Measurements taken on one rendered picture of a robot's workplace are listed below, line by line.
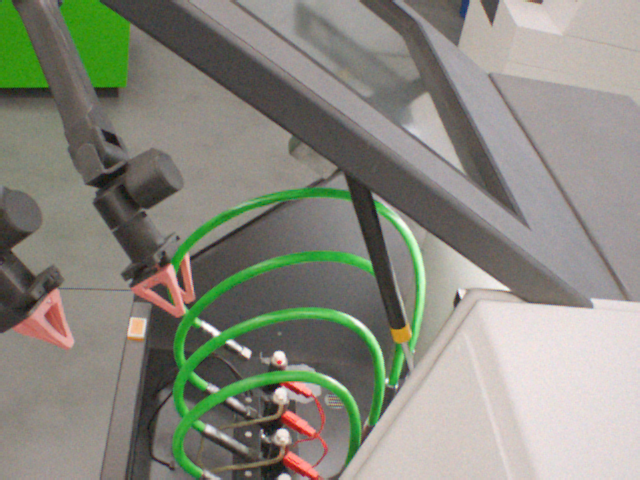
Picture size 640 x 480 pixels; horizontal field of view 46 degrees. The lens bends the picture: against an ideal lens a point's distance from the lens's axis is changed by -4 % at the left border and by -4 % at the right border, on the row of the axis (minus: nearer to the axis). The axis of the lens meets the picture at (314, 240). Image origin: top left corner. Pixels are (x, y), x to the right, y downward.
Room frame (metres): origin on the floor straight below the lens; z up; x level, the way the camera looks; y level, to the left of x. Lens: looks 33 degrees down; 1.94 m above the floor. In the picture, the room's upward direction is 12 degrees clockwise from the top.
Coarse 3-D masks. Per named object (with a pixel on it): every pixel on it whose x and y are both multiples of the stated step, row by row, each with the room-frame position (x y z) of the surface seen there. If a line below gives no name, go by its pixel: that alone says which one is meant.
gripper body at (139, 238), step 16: (128, 224) 0.89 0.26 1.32; (144, 224) 0.90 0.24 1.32; (128, 240) 0.88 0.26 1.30; (144, 240) 0.88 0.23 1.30; (160, 240) 0.90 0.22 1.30; (176, 240) 0.94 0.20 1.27; (128, 256) 0.88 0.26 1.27; (144, 256) 0.87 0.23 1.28; (160, 256) 0.87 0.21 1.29; (128, 272) 0.85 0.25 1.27
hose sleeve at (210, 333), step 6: (204, 324) 0.88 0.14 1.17; (198, 330) 0.88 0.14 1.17; (204, 330) 0.88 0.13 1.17; (210, 330) 0.88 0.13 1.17; (216, 330) 0.89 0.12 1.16; (210, 336) 0.88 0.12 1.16; (228, 342) 0.89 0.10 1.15; (234, 342) 0.89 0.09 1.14; (228, 348) 0.88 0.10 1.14; (234, 348) 0.89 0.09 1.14; (240, 348) 0.89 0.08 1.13; (234, 354) 0.89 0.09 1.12
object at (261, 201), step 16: (288, 192) 0.90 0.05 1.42; (304, 192) 0.90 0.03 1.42; (320, 192) 0.90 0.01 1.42; (336, 192) 0.91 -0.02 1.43; (240, 208) 0.89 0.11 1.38; (256, 208) 0.89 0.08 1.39; (384, 208) 0.92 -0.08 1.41; (208, 224) 0.88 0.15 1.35; (400, 224) 0.92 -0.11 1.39; (192, 240) 0.87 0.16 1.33; (176, 256) 0.87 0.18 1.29; (416, 256) 0.93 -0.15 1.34; (176, 272) 0.87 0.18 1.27; (416, 272) 0.93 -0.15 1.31; (416, 288) 0.93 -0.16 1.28; (416, 304) 0.93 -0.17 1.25; (416, 320) 0.93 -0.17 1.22; (416, 336) 0.94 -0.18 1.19
